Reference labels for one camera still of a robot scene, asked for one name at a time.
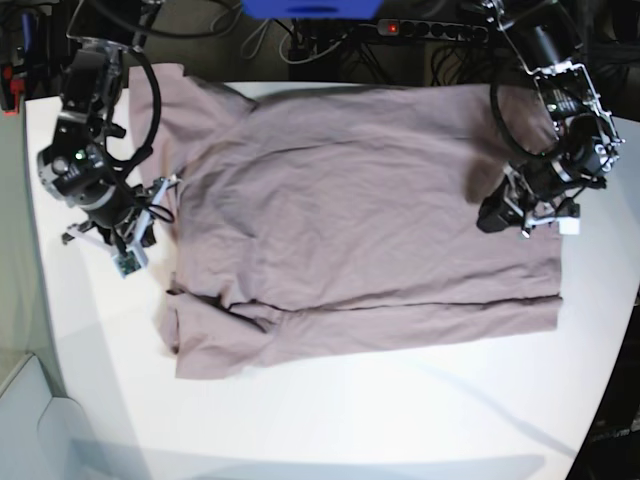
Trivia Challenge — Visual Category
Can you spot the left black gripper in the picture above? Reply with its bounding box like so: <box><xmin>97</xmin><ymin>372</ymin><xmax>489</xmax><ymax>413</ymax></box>
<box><xmin>476</xmin><ymin>160</ymin><xmax>579</xmax><ymax>234</ymax></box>

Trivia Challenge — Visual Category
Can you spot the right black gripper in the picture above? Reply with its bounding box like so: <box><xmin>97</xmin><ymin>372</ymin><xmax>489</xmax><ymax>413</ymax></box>
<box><xmin>84</xmin><ymin>184</ymin><xmax>150</xmax><ymax>232</ymax></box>

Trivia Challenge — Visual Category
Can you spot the mauve pink t-shirt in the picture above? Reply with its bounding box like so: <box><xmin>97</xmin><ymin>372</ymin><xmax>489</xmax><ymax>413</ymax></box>
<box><xmin>140</xmin><ymin>64</ymin><xmax>562</xmax><ymax>380</ymax></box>

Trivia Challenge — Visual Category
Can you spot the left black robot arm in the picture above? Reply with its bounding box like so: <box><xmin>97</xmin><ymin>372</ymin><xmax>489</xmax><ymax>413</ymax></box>
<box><xmin>477</xmin><ymin>1</ymin><xmax>624</xmax><ymax>237</ymax></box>

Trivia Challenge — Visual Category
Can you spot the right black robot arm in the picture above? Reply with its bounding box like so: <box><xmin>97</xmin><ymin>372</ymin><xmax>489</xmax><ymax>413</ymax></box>
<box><xmin>38</xmin><ymin>1</ymin><xmax>162</xmax><ymax>236</ymax></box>

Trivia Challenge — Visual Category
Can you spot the red and black clamp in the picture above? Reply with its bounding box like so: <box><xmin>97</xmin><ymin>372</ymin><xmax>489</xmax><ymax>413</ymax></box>
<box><xmin>1</xmin><ymin>64</ymin><xmax>25</xmax><ymax>115</ymax></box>

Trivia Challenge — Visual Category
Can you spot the blue and black device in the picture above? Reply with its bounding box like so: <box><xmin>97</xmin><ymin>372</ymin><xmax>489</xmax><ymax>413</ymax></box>
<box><xmin>20</xmin><ymin>9</ymin><xmax>50</xmax><ymax>76</ymax></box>

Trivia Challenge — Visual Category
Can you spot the black power strip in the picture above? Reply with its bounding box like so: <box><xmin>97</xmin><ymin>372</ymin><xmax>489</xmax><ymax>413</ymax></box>
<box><xmin>376</xmin><ymin>19</ymin><xmax>489</xmax><ymax>44</ymax></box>

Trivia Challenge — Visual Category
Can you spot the white camera bracket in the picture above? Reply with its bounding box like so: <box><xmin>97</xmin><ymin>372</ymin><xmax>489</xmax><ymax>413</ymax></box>
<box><xmin>502</xmin><ymin>167</ymin><xmax>581</xmax><ymax>238</ymax></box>
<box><xmin>61</xmin><ymin>175</ymin><xmax>180</xmax><ymax>277</ymax></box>

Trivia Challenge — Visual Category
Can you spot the blue plastic mount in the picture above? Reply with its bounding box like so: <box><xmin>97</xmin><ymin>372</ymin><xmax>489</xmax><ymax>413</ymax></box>
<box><xmin>242</xmin><ymin>0</ymin><xmax>383</xmax><ymax>20</ymax></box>

